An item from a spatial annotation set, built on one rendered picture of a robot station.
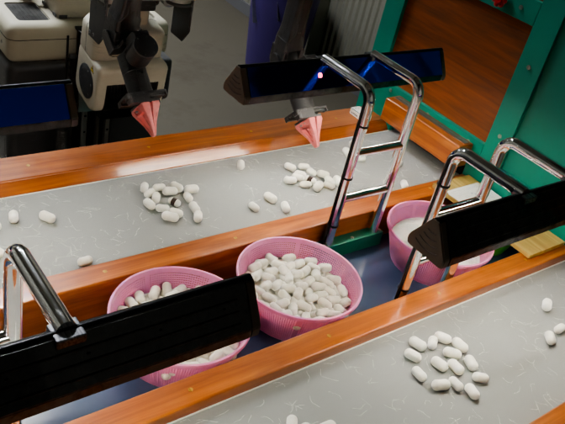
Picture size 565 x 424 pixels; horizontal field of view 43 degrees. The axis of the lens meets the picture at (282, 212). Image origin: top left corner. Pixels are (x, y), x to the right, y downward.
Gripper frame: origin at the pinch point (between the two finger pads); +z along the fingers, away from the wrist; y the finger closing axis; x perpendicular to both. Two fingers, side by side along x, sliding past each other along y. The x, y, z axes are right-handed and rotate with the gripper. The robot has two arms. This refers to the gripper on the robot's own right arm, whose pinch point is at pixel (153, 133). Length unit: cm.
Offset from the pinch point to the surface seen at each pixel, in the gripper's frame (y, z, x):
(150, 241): -11.5, 25.4, -6.3
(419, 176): 73, 25, -6
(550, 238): 80, 52, -33
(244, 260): 2.9, 35.3, -16.3
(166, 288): -15.9, 36.4, -15.9
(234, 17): 215, -148, 242
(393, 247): 43, 42, -18
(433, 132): 78, 15, -11
